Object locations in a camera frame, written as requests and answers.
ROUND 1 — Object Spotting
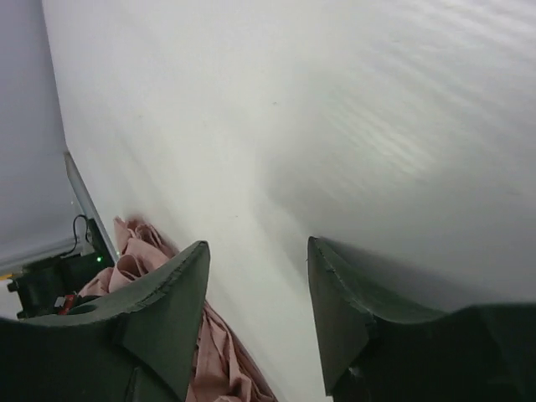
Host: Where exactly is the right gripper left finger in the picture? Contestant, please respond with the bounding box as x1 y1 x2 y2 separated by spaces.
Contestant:
1 241 209 401

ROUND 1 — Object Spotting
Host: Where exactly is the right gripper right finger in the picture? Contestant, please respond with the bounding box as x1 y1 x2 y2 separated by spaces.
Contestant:
307 237 535 401

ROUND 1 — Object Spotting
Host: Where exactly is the dusty pink pleated skirt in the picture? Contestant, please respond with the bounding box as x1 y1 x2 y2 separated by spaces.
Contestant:
77 215 276 402

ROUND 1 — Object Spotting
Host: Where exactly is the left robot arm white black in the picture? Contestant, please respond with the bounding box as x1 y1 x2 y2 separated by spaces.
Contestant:
8 214 114 320

